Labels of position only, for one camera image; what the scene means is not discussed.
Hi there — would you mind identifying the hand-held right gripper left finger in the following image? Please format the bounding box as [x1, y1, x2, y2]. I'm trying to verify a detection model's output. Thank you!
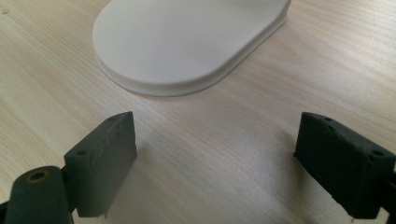
[3, 111, 138, 224]

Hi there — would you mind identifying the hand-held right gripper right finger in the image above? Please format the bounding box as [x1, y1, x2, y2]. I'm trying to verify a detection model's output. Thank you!
[293, 111, 396, 224]

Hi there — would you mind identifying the white oval lamp base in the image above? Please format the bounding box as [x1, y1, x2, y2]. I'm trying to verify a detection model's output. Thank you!
[92, 0, 293, 97]

